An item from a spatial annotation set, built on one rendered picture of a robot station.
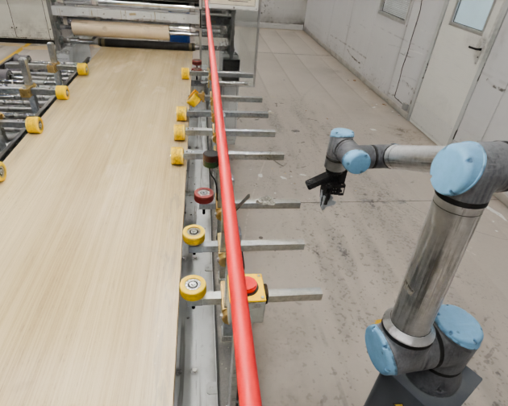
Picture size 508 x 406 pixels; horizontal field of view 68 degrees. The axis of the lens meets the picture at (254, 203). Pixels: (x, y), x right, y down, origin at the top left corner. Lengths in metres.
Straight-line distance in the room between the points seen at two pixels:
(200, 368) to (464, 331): 0.82
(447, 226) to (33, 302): 1.10
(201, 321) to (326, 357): 0.92
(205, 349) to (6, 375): 0.58
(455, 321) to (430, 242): 0.39
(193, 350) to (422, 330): 0.73
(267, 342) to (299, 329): 0.21
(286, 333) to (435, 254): 1.34
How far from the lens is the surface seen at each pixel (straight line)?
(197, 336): 1.41
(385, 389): 1.57
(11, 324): 1.21
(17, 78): 3.41
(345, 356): 2.21
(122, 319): 1.13
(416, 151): 1.30
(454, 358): 1.35
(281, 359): 2.12
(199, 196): 1.53
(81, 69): 2.99
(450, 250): 1.02
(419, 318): 1.16
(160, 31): 3.64
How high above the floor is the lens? 1.77
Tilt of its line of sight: 35 degrees down
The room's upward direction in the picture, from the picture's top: 5 degrees clockwise
